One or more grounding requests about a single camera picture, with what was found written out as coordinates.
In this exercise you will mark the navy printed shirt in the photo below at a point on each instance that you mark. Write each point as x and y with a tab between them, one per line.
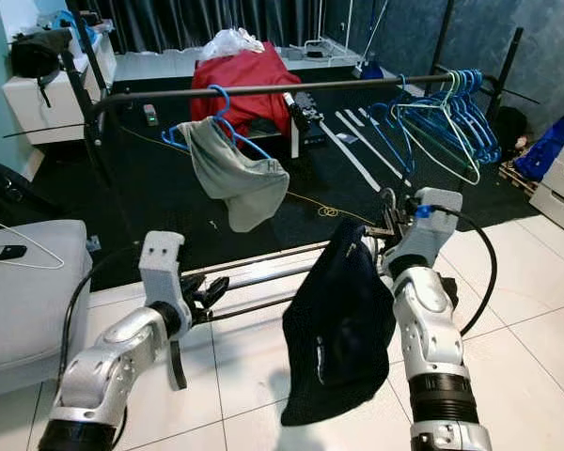
338	319

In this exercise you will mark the white floor slat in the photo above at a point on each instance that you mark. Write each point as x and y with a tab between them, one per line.
351	155
373	147

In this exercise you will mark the grey beige garment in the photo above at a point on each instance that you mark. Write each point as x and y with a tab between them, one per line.
240	183

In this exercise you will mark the wooden pallet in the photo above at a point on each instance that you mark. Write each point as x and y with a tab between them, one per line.
519	177

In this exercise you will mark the black metal device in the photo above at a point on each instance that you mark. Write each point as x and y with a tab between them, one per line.
305	117

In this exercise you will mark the black clothes rack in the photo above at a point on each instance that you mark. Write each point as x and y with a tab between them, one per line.
320	88

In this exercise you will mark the black floor bag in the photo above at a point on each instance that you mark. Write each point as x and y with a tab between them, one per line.
510	127

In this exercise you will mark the grey ottoman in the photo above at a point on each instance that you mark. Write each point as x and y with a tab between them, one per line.
28	310

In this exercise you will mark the blue mop head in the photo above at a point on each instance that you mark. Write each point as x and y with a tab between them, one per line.
368	70

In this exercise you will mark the small grey floor box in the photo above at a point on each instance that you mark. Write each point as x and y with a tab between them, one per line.
149	115

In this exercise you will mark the black phone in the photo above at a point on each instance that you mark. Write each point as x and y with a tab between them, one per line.
6	252

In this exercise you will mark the black backpack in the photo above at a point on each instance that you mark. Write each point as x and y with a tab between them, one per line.
9	193

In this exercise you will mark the red cloth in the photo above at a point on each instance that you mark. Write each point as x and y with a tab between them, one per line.
244	73

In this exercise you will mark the thin black rod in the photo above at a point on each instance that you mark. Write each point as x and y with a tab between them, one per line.
49	132

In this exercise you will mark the white low platform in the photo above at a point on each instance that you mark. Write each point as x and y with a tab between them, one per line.
160	64

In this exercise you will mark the white shelf unit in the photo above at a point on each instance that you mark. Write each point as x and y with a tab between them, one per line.
42	108

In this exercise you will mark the white plastic bag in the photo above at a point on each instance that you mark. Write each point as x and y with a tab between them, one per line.
233	44

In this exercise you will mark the dark curtain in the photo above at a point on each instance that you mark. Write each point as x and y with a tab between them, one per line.
207	21

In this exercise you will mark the black handbag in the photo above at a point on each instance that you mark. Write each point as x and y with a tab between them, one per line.
40	54

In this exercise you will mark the blue plastic bag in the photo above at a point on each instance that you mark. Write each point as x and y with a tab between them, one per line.
77	28

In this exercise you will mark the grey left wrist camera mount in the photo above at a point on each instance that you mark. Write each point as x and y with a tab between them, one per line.
163	256

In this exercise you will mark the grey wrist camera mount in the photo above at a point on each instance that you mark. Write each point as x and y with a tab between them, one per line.
163	256
437	214

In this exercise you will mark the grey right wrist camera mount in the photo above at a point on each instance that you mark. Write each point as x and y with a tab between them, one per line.
437	214

